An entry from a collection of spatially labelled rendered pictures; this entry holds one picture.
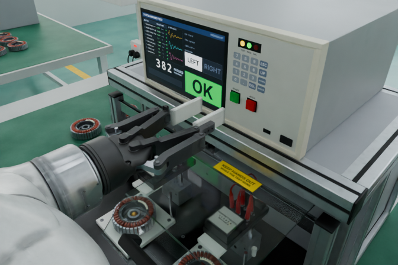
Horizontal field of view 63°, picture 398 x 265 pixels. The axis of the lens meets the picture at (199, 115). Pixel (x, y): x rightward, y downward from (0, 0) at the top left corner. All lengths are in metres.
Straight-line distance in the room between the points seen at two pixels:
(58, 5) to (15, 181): 5.18
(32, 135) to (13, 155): 0.13
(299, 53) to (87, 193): 0.35
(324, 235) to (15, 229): 0.46
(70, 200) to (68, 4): 5.24
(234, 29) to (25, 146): 0.98
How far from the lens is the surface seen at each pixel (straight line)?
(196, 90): 0.69
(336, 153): 0.62
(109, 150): 0.43
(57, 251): 0.23
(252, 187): 0.59
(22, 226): 0.25
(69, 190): 0.41
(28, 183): 0.39
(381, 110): 0.80
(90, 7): 5.75
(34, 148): 1.33
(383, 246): 1.01
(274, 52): 0.53
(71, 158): 0.42
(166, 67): 0.74
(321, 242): 0.61
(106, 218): 0.94
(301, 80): 0.52
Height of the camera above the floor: 1.47
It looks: 31 degrees down
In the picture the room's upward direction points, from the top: straight up
